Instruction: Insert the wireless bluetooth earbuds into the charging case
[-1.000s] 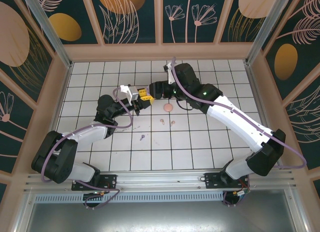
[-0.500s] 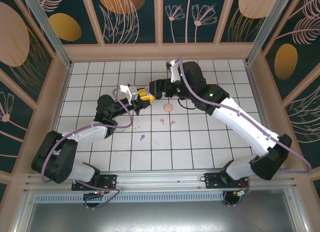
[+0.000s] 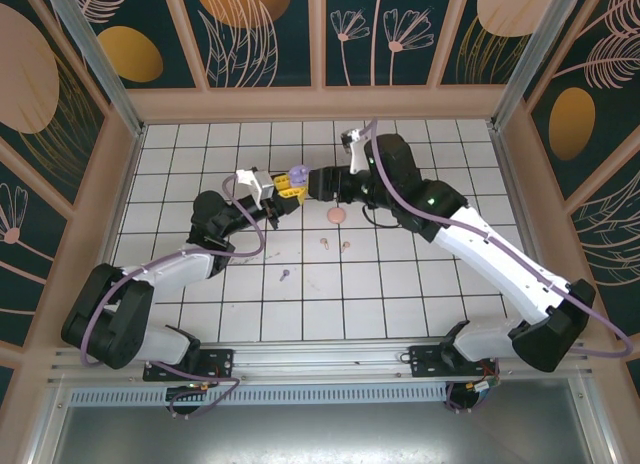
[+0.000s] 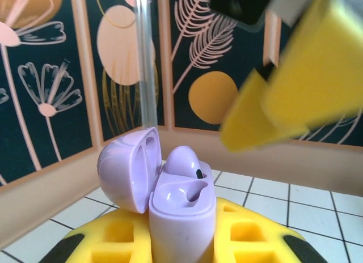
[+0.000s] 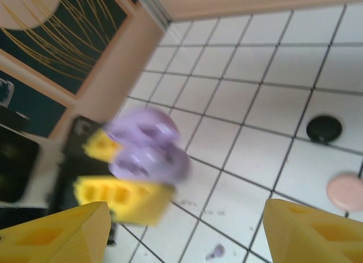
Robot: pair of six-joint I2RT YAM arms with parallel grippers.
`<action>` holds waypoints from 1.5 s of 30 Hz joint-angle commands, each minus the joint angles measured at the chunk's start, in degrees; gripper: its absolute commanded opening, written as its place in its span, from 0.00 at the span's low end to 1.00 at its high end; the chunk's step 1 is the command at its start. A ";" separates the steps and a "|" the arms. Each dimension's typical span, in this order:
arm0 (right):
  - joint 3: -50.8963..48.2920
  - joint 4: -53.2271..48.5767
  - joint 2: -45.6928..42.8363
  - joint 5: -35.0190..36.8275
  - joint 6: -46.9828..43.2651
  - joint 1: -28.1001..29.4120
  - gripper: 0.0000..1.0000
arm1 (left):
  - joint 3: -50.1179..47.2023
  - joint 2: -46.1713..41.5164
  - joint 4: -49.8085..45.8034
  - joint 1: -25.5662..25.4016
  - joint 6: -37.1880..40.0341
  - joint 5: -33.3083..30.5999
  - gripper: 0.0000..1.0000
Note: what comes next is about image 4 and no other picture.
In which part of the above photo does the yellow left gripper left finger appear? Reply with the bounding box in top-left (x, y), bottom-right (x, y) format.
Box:
top-left (36, 207), bottom-right (156, 263)

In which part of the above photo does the pink circle gold grass panel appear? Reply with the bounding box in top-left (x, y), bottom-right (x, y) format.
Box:
top-left (84, 0), bottom-right (167, 142)

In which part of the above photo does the aluminium corner post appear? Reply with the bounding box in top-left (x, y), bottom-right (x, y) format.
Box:
top-left (135, 0), bottom-right (160, 131)

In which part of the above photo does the purple earbud charging case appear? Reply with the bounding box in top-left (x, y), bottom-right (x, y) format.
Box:
top-left (96, 126), bottom-right (218, 263)

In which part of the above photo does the feather orange circle wall panel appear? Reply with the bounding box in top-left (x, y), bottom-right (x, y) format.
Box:
top-left (167, 0), bottom-right (283, 133)

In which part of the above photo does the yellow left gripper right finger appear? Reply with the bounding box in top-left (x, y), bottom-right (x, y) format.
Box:
top-left (211, 197), bottom-right (327, 263)

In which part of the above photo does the purple wireless earbud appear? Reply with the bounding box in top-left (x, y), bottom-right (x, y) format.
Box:
top-left (163, 145), bottom-right (205, 179)

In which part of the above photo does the flower print wall panel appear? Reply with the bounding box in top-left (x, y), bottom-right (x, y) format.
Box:
top-left (0, 0), bottom-right (96, 187)

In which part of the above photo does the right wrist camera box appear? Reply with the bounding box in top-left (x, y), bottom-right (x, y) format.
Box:
top-left (209, 0), bottom-right (315, 28)

